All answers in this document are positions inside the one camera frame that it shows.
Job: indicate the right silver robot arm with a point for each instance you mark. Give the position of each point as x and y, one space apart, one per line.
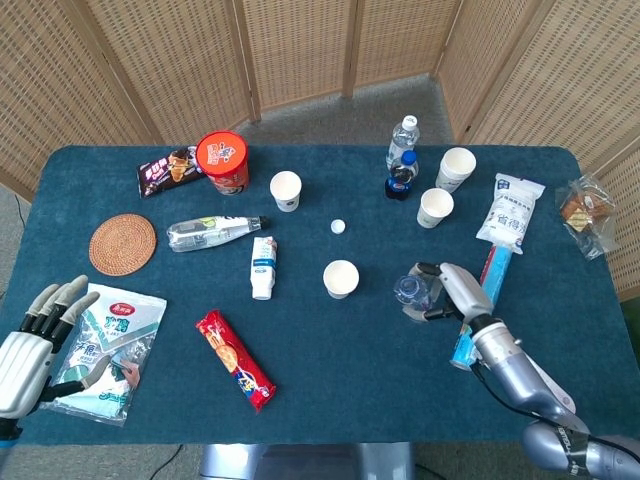
525 380

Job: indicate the long blue tube packet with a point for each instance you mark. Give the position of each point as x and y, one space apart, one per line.
497 272

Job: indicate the clear plastic bottle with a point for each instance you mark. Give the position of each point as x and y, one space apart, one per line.
412 292

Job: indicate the paper cup green flower print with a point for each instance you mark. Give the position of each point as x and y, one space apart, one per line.
434 210

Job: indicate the woven bamboo folding screen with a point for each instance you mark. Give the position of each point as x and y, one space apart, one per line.
300 50

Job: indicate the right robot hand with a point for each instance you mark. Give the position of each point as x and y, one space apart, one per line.
467 295

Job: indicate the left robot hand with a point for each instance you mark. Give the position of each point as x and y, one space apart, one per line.
22 365

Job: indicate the paper cup blue flower print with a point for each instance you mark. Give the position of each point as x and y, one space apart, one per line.
286 192

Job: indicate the clear water bottle white cap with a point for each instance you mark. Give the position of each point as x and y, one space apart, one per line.
402 137

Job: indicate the round woven rattan coaster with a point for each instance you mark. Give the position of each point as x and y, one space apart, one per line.
122 245

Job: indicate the red biscuit pack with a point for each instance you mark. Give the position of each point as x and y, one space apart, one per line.
232 357

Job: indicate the cola bottle blue cap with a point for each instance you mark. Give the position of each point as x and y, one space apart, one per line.
400 180

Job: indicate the paper cup green blue print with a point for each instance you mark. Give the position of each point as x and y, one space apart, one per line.
341 280

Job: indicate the blue tablecloth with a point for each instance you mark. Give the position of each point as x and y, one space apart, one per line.
325 350

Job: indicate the white powder bag blue print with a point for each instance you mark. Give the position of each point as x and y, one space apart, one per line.
510 212

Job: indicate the clear bottle black cap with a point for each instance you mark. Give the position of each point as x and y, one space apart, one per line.
205 234

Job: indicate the stack of paper cups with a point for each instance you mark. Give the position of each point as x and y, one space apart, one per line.
455 167

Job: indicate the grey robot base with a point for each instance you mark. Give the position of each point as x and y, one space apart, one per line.
300 462

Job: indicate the white green snack bag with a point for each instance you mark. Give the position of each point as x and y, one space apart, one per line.
120 330

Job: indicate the brown chocolate snack bag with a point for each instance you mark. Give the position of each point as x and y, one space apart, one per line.
167 172

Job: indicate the orange instant noodle cup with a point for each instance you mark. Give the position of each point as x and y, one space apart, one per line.
222 157

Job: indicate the white milk bottle blue label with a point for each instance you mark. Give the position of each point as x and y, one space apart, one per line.
263 270

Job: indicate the clear bag of pastries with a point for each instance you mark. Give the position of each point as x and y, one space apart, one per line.
585 210

